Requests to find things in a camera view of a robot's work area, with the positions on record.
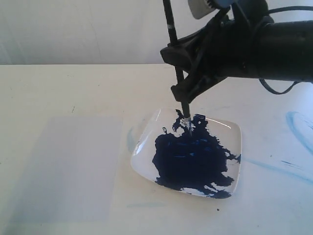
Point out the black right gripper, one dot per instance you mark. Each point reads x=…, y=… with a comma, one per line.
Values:
x=228, y=46

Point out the black paintbrush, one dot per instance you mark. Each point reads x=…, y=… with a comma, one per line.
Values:
x=179, y=73

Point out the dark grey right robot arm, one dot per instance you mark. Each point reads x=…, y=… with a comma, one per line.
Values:
x=288, y=46

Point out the white square paint plate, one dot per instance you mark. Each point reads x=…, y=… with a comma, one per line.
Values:
x=203, y=159

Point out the white paper sheet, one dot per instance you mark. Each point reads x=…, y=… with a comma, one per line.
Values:
x=70, y=174

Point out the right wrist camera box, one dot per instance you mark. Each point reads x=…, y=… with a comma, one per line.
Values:
x=201, y=8

